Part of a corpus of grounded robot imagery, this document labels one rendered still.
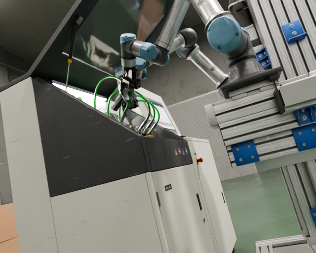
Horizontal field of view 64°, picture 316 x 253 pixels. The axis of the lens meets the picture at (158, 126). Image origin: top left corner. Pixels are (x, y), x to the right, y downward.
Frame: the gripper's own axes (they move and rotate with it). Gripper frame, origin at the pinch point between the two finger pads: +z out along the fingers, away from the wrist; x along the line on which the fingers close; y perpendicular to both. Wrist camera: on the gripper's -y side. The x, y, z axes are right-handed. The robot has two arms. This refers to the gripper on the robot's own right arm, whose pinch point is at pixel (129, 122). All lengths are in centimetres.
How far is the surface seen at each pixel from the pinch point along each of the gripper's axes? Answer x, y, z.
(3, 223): 41, -184, 43
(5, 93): -35, -58, -33
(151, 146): -25.5, 22.4, 21.2
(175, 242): -25, 22, 65
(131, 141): -35.0, 17.5, 17.7
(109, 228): -35, -3, 52
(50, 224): -35, -38, 45
